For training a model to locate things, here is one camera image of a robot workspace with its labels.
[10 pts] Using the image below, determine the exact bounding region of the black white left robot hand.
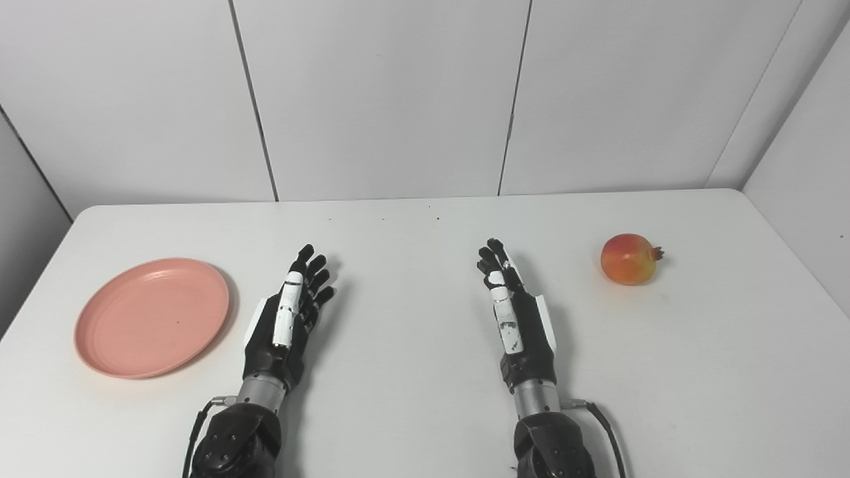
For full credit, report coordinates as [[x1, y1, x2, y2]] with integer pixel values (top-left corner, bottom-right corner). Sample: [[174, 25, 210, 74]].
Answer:
[[242, 244, 336, 392]]

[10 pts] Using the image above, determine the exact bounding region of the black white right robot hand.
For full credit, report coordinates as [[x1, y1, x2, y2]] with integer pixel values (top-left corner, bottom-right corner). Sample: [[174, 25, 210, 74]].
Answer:
[[476, 238, 558, 394]]

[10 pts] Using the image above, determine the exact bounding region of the pink round plate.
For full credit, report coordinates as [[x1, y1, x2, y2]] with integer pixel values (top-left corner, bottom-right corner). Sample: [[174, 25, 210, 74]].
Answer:
[[74, 258, 230, 380]]

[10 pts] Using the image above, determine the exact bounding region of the red yellow pomegranate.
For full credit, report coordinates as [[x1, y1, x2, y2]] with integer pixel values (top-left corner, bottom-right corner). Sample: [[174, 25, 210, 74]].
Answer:
[[600, 233, 665, 286]]

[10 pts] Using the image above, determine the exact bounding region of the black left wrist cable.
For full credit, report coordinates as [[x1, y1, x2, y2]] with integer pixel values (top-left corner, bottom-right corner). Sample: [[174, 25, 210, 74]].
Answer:
[[183, 396, 238, 478]]

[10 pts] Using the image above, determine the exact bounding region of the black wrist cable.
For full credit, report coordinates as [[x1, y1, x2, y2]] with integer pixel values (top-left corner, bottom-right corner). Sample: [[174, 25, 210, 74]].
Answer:
[[183, 396, 238, 478], [561, 397, 629, 478]]

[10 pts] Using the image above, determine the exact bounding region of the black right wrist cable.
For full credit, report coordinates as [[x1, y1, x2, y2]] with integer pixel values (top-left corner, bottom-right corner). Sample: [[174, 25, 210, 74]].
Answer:
[[561, 397, 629, 478]]

